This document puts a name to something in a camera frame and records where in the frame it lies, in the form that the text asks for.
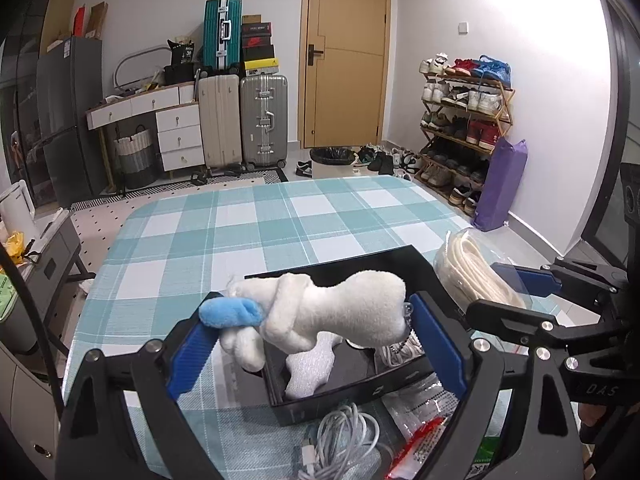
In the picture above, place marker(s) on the black and yellow shoe box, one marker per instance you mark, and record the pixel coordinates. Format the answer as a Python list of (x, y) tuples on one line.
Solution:
[(260, 67)]

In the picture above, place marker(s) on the woven laundry basket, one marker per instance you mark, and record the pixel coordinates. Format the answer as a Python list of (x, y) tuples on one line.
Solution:
[(135, 160)]

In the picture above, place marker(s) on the grey low cabinet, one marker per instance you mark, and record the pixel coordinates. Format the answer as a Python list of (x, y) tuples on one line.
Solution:
[(55, 260)]

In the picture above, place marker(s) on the yellow plastic bag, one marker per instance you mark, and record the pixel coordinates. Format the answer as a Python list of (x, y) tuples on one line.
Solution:
[(14, 247)]

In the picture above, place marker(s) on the wooden shoe rack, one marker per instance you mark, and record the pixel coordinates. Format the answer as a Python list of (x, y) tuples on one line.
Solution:
[(505, 110)]

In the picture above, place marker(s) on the scattered pairs of shoes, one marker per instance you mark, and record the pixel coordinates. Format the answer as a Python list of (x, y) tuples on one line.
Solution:
[(380, 157)]

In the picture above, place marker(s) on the trash bin with black liner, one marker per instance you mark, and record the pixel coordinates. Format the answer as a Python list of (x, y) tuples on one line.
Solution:
[(330, 160)]

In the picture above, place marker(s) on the brown cardboard shoe box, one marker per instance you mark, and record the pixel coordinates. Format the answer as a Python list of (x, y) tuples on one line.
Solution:
[(251, 19)]

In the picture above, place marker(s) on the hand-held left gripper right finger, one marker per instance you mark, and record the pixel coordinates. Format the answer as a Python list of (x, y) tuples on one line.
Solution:
[(440, 345)]

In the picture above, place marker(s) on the white side cabinet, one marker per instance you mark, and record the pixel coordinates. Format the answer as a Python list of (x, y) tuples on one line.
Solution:
[(27, 410)]

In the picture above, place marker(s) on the teal checked tablecloth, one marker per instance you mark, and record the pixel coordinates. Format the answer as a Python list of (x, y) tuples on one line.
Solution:
[(300, 230)]

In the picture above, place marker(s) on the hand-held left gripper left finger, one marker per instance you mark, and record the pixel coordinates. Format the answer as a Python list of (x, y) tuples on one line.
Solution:
[(192, 360)]

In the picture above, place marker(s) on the grey fridge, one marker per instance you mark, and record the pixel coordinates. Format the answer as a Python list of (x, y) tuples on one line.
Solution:
[(75, 120)]

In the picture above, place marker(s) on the white plush toy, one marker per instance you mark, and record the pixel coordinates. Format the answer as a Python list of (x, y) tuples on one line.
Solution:
[(340, 310)]

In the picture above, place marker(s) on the oval metal frame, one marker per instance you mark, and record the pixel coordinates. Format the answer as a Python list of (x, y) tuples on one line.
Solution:
[(135, 55)]

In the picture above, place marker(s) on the beige suitcase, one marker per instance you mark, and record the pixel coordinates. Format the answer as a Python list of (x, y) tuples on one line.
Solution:
[(220, 120)]

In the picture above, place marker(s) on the wooden door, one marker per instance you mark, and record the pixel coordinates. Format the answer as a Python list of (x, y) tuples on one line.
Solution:
[(345, 85)]

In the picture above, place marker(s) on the white foam pad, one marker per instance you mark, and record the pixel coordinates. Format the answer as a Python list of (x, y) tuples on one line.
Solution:
[(310, 370)]

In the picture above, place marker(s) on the purple bag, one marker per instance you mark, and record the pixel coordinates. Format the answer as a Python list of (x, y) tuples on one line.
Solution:
[(500, 185)]

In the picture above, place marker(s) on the packet with green label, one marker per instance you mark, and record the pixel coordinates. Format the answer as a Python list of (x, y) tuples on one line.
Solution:
[(487, 460)]

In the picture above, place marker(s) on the teal suitcase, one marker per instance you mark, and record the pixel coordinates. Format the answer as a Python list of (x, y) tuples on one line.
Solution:
[(222, 35)]

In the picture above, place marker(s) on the person's right hand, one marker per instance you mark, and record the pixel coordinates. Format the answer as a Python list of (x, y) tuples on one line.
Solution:
[(592, 422)]

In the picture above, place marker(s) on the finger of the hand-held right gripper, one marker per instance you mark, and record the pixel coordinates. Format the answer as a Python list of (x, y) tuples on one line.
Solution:
[(525, 279), (505, 317)]

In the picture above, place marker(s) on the tall glass door cabinet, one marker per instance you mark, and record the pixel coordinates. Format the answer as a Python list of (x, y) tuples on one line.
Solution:
[(25, 110)]

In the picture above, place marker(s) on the red and black shoe box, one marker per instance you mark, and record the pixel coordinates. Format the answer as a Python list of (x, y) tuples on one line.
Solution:
[(257, 40)]

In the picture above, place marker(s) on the plastic packet with red strip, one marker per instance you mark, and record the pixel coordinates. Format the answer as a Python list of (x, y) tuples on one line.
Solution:
[(420, 405)]

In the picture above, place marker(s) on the white desk with drawers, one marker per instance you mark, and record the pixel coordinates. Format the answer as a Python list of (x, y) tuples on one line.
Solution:
[(177, 130)]

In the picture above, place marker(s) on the green container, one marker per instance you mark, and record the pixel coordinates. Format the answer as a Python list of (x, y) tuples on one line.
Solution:
[(6, 297)]

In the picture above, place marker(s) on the silver suitcase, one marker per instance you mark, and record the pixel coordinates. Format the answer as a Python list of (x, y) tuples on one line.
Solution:
[(265, 120)]

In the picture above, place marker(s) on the black paper bag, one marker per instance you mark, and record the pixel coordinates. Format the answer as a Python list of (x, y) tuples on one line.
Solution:
[(182, 52)]

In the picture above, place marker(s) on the rows of assorted shoes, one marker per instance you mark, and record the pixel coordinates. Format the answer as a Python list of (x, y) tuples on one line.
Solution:
[(480, 100)]

